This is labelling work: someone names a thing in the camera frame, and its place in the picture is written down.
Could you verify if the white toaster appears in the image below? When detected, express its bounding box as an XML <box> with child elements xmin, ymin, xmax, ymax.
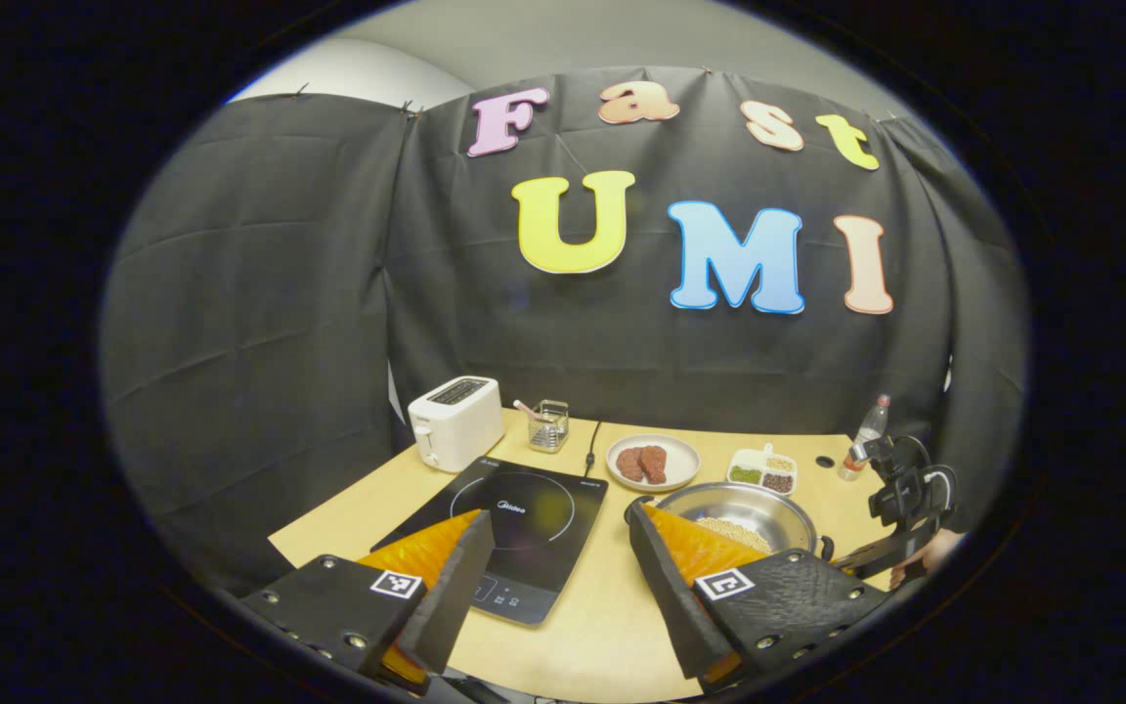
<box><xmin>408</xmin><ymin>376</ymin><xmax>506</xmax><ymax>474</ymax></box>

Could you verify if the clear water bottle red label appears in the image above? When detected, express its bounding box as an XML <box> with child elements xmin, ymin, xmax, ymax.
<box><xmin>838</xmin><ymin>394</ymin><xmax>892</xmax><ymax>482</ymax></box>

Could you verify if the black induction cooktop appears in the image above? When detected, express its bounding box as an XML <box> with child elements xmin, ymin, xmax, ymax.
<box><xmin>370</xmin><ymin>455</ymin><xmax>610</xmax><ymax>627</ymax></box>

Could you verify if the round white plate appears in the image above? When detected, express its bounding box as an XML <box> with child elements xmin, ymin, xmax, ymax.
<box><xmin>606</xmin><ymin>433</ymin><xmax>702</xmax><ymax>493</ymax></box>

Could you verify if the white divided dish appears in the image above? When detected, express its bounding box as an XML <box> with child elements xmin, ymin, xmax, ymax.
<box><xmin>727</xmin><ymin>443</ymin><xmax>799</xmax><ymax>496</ymax></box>

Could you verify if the small wire basket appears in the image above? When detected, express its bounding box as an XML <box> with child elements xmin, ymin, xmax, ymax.
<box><xmin>527</xmin><ymin>399</ymin><xmax>571</xmax><ymax>454</ymax></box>

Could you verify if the pile of soybeans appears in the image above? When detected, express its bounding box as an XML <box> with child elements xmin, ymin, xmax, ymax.
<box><xmin>695</xmin><ymin>516</ymin><xmax>774</xmax><ymax>555</ymax></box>

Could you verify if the steel pot with black handles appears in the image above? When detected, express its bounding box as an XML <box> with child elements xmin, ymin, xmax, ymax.
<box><xmin>625</xmin><ymin>481</ymin><xmax>836</xmax><ymax>563</ymax></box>

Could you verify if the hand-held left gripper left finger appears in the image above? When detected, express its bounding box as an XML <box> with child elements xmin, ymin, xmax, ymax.
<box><xmin>238</xmin><ymin>508</ymin><xmax>497</xmax><ymax>695</ymax></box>

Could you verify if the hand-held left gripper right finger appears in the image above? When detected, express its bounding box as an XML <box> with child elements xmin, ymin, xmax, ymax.
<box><xmin>625</xmin><ymin>499</ymin><xmax>891</xmax><ymax>693</ymax></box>

